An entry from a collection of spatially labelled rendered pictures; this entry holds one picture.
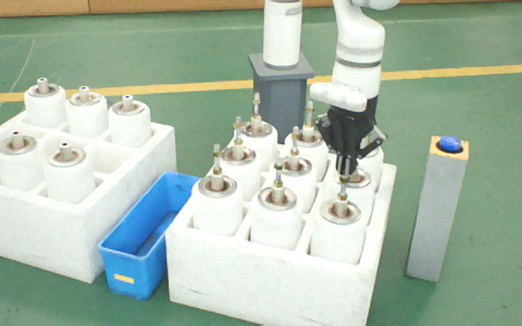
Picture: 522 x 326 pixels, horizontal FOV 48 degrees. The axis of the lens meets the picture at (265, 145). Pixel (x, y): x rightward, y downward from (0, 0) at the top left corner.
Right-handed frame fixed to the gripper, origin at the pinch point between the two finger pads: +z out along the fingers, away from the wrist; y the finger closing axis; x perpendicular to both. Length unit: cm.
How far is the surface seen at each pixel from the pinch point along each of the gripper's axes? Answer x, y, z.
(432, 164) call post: -19.4, -9.5, 6.2
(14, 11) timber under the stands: -75, 201, 32
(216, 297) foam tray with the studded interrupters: 13.2, 18.0, 30.6
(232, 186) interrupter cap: 5.3, 20.1, 9.8
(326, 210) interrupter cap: 1.2, 2.2, 9.9
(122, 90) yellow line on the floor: -49, 107, 35
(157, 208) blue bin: 0, 46, 30
